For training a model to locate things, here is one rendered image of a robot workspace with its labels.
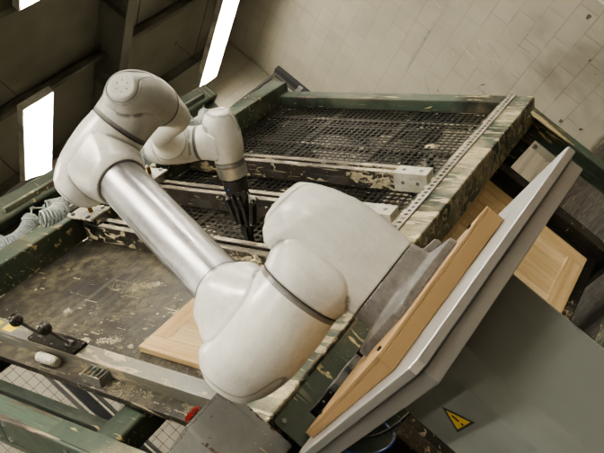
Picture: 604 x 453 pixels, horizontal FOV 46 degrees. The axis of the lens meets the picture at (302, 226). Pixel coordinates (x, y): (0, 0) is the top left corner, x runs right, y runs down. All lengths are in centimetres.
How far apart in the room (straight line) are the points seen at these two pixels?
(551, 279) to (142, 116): 177
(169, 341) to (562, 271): 156
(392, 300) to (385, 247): 8
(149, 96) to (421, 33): 639
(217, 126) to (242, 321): 99
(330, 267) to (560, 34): 617
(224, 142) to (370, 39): 619
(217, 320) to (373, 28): 703
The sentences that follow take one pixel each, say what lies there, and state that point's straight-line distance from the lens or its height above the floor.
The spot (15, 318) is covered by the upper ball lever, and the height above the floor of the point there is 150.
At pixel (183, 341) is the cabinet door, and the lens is 197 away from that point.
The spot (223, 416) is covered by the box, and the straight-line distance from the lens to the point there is 137.
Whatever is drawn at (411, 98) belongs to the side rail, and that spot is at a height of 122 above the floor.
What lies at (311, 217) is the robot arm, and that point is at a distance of 113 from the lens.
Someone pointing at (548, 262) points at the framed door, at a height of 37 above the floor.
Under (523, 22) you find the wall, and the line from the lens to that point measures 726.
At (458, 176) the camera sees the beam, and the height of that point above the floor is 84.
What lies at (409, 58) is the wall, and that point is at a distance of 802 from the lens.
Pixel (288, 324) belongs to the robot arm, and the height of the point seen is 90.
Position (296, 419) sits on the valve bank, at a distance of 165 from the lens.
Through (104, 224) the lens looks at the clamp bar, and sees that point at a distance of 263.
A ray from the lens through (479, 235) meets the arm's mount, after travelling 113.
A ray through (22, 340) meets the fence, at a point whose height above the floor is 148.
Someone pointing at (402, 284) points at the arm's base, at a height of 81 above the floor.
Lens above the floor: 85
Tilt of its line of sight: 7 degrees up
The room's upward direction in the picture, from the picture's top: 50 degrees counter-clockwise
